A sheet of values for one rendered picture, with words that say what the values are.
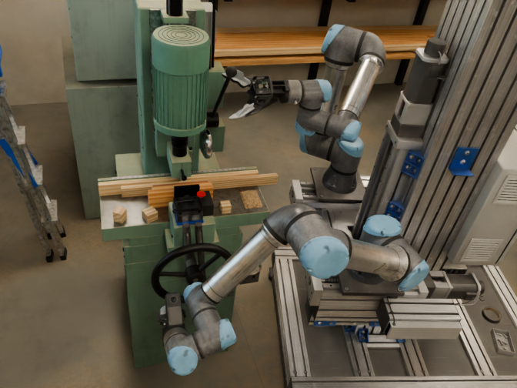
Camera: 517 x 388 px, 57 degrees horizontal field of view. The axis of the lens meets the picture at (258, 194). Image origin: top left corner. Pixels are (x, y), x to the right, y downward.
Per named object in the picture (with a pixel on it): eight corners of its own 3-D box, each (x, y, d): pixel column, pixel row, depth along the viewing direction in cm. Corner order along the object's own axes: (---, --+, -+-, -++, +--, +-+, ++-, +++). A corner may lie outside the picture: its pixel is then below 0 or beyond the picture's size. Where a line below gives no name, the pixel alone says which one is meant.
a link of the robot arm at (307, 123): (321, 142, 163) (327, 115, 156) (290, 132, 166) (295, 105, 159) (327, 132, 169) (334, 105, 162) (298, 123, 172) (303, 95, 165)
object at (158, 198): (148, 208, 172) (148, 193, 167) (148, 205, 173) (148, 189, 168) (212, 202, 178) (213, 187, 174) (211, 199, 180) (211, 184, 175)
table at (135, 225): (102, 262, 158) (101, 249, 154) (99, 202, 180) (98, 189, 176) (276, 240, 175) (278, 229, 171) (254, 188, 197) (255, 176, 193)
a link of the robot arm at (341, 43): (327, 165, 200) (365, 33, 172) (293, 155, 203) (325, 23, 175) (334, 155, 209) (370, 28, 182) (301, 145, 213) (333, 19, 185)
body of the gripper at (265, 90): (251, 75, 148) (288, 74, 151) (245, 87, 156) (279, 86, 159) (255, 97, 146) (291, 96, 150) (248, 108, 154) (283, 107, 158)
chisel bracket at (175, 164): (171, 182, 171) (171, 163, 166) (166, 159, 181) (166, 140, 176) (192, 180, 173) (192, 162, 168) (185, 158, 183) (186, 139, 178)
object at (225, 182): (121, 197, 174) (121, 188, 172) (121, 194, 176) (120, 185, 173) (276, 183, 191) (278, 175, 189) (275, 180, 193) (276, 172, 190)
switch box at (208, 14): (198, 55, 177) (200, 11, 167) (194, 44, 184) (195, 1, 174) (215, 55, 179) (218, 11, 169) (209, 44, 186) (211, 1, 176)
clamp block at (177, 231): (172, 247, 162) (172, 228, 157) (167, 220, 172) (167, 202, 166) (215, 242, 167) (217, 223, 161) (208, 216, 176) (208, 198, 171)
